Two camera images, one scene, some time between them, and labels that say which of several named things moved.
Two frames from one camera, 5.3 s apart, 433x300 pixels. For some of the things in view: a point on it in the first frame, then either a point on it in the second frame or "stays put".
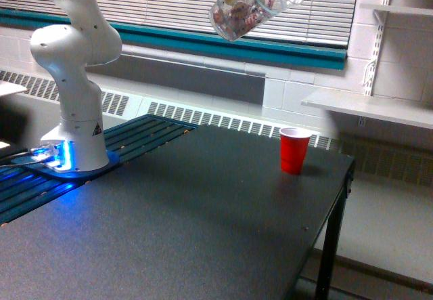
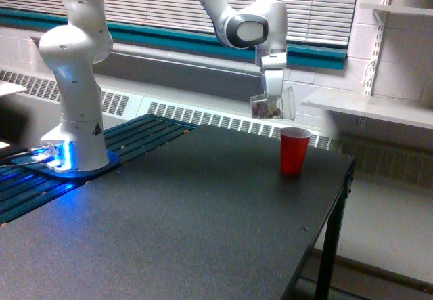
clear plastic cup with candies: x=247 y=1 to x=272 y=106
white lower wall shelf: x=412 y=111 stays put
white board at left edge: x=7 y=88 stays put
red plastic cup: x=294 y=143 stays put
